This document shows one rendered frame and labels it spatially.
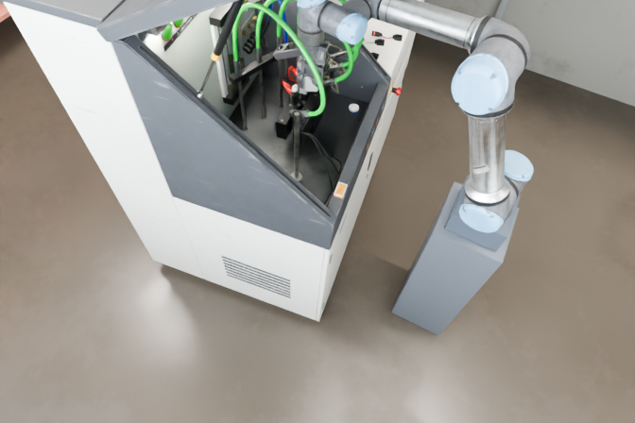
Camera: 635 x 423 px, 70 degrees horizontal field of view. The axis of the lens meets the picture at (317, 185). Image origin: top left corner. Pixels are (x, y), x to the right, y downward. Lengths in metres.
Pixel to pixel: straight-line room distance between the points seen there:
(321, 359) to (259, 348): 0.29
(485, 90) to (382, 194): 1.64
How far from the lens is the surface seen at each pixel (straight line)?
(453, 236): 1.61
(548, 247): 2.75
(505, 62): 1.07
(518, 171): 1.40
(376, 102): 1.71
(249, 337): 2.24
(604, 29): 3.46
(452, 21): 1.22
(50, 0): 1.27
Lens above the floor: 2.14
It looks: 55 degrees down
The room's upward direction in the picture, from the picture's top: 4 degrees clockwise
